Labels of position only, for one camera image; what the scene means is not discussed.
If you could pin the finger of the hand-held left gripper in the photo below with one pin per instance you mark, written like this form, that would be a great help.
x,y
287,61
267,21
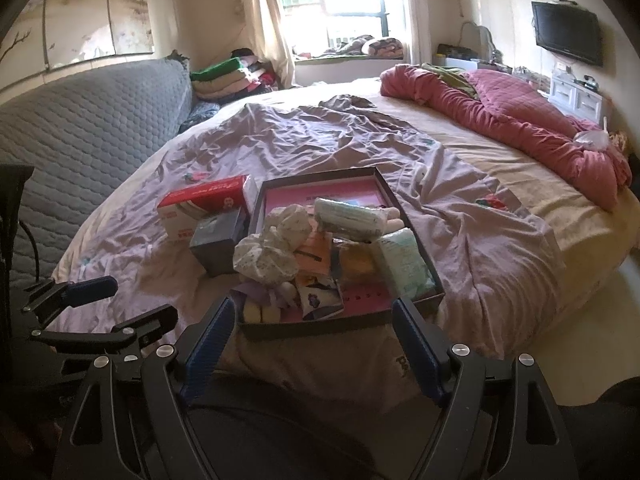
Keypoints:
x,y
90,290
140,327

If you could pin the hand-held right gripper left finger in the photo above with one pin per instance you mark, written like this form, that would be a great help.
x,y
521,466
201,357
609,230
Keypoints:
x,y
207,345

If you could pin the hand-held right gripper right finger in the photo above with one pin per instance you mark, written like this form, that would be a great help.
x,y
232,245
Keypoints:
x,y
417,350

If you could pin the pink and blue book box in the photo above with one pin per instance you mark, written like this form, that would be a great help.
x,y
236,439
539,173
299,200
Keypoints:
x,y
320,328

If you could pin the white printed plastic packet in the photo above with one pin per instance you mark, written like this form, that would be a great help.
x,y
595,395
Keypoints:
x,y
320,300

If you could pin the beige teddy bear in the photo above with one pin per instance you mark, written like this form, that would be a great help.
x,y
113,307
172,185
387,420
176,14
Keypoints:
x,y
395,220

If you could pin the beige plush with purple ribbon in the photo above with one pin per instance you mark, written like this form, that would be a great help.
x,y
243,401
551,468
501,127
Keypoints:
x,y
260,314

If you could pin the teal printed white packet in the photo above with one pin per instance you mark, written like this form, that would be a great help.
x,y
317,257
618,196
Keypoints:
x,y
405,260

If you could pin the dark grey box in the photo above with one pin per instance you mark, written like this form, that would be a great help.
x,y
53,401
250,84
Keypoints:
x,y
215,245

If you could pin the yellow packet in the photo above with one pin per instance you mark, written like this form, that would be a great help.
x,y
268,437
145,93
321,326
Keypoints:
x,y
355,260

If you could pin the white floral cloth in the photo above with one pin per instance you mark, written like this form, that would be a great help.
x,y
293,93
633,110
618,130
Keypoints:
x,y
275,255

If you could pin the salmon pink packet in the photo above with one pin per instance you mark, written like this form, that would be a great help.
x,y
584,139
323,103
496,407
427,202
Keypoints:
x,y
312,255

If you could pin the grey quilted headboard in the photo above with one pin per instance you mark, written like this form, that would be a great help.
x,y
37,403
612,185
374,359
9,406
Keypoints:
x,y
90,125

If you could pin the red and white tissue box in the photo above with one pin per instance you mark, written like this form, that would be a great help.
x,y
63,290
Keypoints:
x,y
200,197

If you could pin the pale green mask pack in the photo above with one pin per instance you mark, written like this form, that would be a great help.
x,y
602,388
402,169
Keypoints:
x,y
350,217

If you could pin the dark patterned cloth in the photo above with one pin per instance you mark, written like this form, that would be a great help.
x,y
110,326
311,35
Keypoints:
x,y
202,115

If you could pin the round bed with beige sheet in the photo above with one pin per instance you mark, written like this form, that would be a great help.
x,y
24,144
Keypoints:
x,y
475,150

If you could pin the purple printed blanket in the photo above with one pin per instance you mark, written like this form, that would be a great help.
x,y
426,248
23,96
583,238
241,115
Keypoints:
x,y
350,135

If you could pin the pile of folded clothes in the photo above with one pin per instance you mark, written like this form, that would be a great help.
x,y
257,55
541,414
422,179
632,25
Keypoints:
x,y
230,77

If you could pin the red quilt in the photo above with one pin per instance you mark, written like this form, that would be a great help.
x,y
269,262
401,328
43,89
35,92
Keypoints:
x,y
525,105

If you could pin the white plastic bag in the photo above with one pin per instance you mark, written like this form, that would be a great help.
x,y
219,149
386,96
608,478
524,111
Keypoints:
x,y
592,139

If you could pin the green cloth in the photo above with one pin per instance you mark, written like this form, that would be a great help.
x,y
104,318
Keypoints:
x,y
450,77

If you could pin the white cabinet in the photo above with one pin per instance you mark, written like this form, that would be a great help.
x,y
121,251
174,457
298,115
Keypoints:
x,y
577,95

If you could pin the clothes on windowsill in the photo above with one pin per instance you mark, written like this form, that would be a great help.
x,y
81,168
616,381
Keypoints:
x,y
365,46

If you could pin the beige curtain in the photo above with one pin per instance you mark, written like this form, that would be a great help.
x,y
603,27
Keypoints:
x,y
265,20
417,10

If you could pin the black television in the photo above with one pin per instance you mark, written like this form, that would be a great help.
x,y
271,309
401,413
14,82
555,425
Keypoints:
x,y
567,32

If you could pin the blossom painted wall panel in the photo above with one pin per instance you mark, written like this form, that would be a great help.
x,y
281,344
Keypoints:
x,y
90,15

